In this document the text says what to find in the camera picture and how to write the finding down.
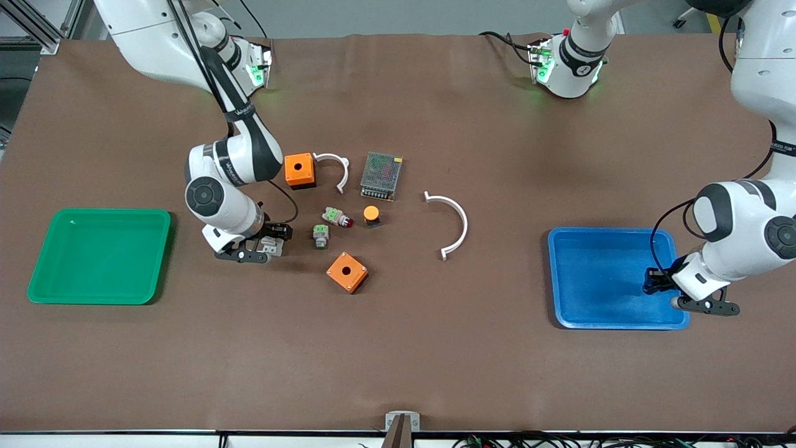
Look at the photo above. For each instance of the blue plastic tray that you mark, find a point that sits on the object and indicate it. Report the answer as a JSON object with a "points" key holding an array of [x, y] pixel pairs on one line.
{"points": [[603, 280]]}

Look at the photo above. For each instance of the aluminium frame profile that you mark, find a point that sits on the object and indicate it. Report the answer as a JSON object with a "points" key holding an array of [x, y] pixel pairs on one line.
{"points": [[37, 31]]}

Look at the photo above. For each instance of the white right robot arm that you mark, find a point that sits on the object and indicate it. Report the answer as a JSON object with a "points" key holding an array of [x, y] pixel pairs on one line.
{"points": [[230, 205]]}

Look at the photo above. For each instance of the grey metal bracket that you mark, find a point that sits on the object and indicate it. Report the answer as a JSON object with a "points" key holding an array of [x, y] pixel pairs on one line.
{"points": [[402, 423]]}

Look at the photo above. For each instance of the green red-tipped indicator lamp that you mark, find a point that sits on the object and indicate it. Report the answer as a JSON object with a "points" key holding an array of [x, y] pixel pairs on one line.
{"points": [[336, 216]]}

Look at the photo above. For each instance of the brown table mat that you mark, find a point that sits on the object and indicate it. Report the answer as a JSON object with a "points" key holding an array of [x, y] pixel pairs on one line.
{"points": [[398, 348]]}

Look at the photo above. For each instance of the small white pipe clamp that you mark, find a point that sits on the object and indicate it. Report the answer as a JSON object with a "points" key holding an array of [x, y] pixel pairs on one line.
{"points": [[341, 167]]}

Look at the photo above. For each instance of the green grey push button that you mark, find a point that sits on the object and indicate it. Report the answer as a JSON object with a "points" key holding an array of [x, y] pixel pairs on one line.
{"points": [[321, 235]]}

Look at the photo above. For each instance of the large white pipe clamp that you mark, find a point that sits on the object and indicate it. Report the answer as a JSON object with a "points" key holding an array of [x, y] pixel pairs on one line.
{"points": [[463, 224]]}

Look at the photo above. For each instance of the orange button black base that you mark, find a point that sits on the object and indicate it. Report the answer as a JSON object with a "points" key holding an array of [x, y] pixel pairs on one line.
{"points": [[372, 215]]}

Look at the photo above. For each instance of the white red circuit breaker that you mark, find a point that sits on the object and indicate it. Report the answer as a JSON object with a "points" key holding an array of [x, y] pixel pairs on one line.
{"points": [[277, 248]]}

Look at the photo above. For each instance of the orange button box with hole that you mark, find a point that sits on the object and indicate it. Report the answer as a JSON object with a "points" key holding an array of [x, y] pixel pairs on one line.
{"points": [[347, 272], [300, 170]]}

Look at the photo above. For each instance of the green plastic tray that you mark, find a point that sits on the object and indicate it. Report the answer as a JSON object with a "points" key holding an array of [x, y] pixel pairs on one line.
{"points": [[99, 255]]}

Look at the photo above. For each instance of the metal mesh power supply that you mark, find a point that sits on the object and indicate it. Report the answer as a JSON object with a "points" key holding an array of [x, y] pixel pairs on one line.
{"points": [[380, 176]]}

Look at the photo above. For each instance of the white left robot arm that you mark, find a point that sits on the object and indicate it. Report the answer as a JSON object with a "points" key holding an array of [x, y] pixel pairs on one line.
{"points": [[746, 236]]}

